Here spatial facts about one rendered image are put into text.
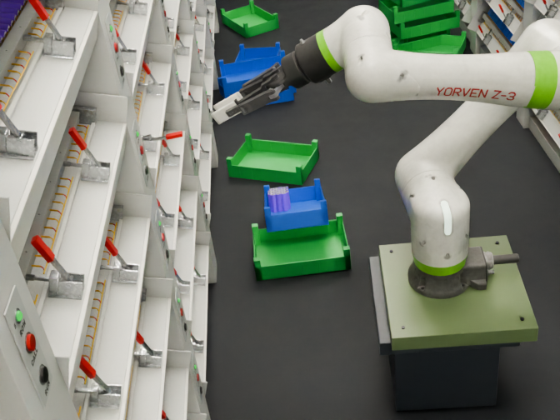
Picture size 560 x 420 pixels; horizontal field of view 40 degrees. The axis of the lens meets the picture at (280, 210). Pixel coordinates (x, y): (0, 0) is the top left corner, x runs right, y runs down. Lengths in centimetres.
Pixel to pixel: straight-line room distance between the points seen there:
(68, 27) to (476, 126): 97
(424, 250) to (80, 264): 94
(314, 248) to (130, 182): 121
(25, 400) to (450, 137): 129
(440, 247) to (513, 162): 124
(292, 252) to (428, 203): 89
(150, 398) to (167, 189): 66
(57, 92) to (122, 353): 40
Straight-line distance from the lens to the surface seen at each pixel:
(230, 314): 234
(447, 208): 170
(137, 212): 145
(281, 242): 257
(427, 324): 178
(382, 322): 185
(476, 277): 186
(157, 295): 157
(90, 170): 119
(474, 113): 181
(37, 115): 96
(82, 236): 108
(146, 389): 140
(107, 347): 119
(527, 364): 216
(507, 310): 183
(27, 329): 77
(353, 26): 158
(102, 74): 132
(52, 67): 108
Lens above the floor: 155
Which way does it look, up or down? 35 degrees down
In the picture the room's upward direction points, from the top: 8 degrees counter-clockwise
